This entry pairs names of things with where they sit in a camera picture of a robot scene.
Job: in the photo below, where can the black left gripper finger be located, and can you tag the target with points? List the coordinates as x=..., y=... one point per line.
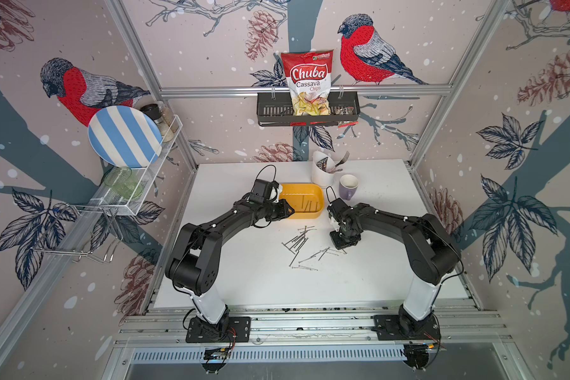
x=287, y=213
x=285, y=205

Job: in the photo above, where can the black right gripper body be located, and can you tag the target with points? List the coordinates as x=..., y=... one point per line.
x=341, y=240

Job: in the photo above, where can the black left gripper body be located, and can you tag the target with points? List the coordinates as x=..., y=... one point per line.
x=275, y=211

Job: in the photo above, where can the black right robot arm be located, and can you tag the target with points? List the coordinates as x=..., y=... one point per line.
x=432, y=253

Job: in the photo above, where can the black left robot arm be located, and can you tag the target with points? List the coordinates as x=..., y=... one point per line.
x=193, y=265

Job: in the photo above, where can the yellow plastic storage box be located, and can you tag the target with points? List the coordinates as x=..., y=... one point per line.
x=306, y=199

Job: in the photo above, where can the steel nail long diagonal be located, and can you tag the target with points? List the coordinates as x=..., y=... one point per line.
x=319, y=253

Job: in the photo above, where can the steel nail pile left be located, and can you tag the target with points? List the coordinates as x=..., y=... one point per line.
x=295, y=244

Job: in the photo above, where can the purple mug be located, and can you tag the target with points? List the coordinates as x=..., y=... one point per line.
x=348, y=186

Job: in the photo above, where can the white cutlery holder cup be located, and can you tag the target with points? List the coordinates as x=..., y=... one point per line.
x=322, y=169

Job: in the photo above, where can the steel nail bottom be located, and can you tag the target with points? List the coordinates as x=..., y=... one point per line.
x=301, y=267

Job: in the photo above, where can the metal fork in cup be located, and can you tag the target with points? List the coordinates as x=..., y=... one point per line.
x=338, y=166

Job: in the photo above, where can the red Chuba chips bag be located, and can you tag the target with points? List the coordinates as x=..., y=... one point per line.
x=308, y=76

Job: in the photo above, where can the dark lid spice jar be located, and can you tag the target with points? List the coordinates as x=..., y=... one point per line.
x=153, y=111

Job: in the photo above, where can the green glass bowl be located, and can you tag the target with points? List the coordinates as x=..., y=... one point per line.
x=124, y=182

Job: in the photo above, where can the blue white striped plate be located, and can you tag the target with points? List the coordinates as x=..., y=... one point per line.
x=125, y=137

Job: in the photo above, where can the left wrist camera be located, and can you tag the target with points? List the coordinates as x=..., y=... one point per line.
x=276, y=191

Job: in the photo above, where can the black wall basket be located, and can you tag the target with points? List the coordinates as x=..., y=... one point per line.
x=277, y=111

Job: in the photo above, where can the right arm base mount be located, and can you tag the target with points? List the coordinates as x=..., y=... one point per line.
x=391, y=327

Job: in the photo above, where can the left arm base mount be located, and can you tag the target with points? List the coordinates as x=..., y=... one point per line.
x=229, y=329

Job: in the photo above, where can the clear wire dish rack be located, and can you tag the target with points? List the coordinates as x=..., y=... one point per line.
x=120, y=207

